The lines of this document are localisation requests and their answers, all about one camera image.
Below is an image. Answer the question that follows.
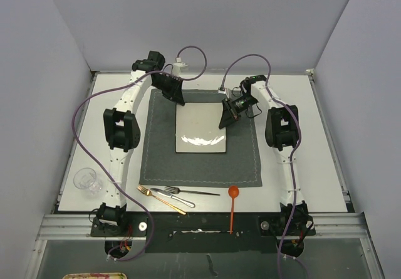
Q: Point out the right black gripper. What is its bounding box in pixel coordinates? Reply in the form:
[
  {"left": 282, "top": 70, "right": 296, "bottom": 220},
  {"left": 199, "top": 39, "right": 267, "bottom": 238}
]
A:
[{"left": 219, "top": 95, "right": 258, "bottom": 130}]

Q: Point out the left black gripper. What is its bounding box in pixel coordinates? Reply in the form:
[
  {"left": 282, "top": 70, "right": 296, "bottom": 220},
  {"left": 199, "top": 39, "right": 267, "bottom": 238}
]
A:
[{"left": 151, "top": 74, "right": 184, "bottom": 105}]

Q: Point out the white square plate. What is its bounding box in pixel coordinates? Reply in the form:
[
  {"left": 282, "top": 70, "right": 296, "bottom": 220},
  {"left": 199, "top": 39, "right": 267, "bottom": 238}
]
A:
[{"left": 175, "top": 103, "right": 227, "bottom": 154}]

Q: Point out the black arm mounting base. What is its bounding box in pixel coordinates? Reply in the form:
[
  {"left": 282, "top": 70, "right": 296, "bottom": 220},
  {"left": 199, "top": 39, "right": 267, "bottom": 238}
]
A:
[{"left": 90, "top": 213, "right": 316, "bottom": 256}]

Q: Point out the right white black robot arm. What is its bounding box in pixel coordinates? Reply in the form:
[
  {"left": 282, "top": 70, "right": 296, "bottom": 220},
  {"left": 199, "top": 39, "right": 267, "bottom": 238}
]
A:
[{"left": 218, "top": 75, "right": 313, "bottom": 234}]

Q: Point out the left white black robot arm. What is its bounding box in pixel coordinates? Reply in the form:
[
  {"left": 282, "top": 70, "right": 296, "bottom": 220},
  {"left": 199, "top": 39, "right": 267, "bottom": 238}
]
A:
[{"left": 96, "top": 51, "right": 185, "bottom": 236}]

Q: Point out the orange plastic spoon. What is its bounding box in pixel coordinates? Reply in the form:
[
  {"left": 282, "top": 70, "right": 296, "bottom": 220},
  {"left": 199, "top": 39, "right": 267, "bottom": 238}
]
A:
[{"left": 228, "top": 186, "right": 239, "bottom": 234}]

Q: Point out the silver table knife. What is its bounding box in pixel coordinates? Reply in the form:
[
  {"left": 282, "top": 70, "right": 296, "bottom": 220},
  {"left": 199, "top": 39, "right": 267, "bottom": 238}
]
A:
[{"left": 150, "top": 188, "right": 195, "bottom": 208}]

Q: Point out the gold fork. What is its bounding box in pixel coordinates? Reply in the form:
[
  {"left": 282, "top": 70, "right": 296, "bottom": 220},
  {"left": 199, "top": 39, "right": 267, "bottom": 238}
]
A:
[{"left": 137, "top": 185, "right": 186, "bottom": 215}]

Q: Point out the clear plastic cup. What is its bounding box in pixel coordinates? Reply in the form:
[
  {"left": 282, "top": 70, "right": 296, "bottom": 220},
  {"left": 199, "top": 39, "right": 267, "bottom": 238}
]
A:
[{"left": 73, "top": 167, "right": 103, "bottom": 197}]

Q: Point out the floral tray edge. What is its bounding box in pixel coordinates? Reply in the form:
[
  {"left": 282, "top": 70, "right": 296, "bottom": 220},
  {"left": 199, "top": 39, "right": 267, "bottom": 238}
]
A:
[{"left": 63, "top": 272, "right": 127, "bottom": 279}]

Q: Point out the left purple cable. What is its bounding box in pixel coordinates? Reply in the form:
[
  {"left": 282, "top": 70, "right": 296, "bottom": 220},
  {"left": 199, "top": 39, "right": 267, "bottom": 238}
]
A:
[{"left": 71, "top": 45, "right": 208, "bottom": 263}]

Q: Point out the purple cable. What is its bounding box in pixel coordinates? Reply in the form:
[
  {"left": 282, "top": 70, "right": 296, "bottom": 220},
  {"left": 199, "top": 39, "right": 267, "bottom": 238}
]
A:
[
  {"left": 71, "top": 45, "right": 208, "bottom": 263},
  {"left": 219, "top": 53, "right": 311, "bottom": 279}
]

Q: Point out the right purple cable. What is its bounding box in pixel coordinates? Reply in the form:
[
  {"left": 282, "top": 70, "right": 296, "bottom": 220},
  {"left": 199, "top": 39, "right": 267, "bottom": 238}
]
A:
[{"left": 219, "top": 53, "right": 311, "bottom": 279}]

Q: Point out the dark handled silver fork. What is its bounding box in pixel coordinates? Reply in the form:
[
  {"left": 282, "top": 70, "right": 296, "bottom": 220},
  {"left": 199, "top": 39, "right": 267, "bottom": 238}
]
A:
[{"left": 164, "top": 186, "right": 220, "bottom": 196}]

